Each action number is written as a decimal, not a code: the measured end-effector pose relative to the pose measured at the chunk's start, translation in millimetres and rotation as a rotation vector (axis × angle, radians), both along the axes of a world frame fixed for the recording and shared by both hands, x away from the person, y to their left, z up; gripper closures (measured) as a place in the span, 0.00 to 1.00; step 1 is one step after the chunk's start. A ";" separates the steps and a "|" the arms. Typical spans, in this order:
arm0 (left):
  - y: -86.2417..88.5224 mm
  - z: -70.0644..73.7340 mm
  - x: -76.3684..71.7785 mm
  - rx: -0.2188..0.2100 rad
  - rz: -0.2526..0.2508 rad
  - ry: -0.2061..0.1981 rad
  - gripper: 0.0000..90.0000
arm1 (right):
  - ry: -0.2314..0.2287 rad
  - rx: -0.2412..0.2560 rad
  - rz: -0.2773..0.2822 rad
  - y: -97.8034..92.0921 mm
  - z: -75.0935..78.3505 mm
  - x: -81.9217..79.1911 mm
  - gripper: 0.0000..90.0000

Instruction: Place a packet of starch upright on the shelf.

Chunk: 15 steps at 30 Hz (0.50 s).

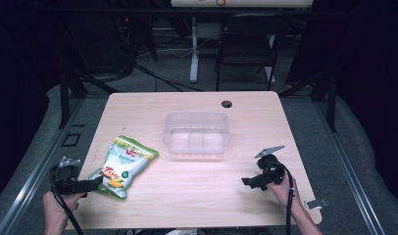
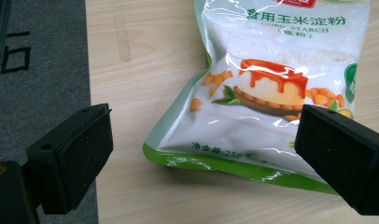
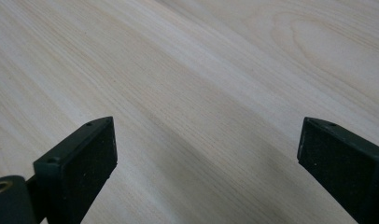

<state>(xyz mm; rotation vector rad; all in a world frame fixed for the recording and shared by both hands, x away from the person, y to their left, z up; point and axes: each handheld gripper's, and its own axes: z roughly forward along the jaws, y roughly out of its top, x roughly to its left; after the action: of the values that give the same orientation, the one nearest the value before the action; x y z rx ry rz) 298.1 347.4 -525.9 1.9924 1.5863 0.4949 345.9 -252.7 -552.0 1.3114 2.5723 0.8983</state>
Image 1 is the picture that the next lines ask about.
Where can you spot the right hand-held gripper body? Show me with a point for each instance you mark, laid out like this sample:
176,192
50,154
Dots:
270,169

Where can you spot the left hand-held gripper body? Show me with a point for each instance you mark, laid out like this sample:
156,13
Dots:
67,173

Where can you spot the green white snack bag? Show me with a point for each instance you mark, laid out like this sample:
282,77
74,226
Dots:
126,166

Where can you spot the clear plastic container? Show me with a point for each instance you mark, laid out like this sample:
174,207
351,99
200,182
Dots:
196,133

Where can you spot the person's right hand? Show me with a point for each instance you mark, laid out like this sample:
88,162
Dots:
283,192

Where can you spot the person's left hand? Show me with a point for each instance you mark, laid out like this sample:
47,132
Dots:
58,207

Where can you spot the black metal stand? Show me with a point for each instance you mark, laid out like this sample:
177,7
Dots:
331,101
64,98

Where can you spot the black table grommet hole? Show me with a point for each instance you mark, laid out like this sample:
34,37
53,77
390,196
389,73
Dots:
226,104

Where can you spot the black chair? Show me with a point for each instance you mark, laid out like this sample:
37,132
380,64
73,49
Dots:
247,49

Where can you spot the white desk leg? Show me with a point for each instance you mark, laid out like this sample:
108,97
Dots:
194,55

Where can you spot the aluminium rail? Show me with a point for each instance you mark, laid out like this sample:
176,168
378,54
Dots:
350,176
33,176

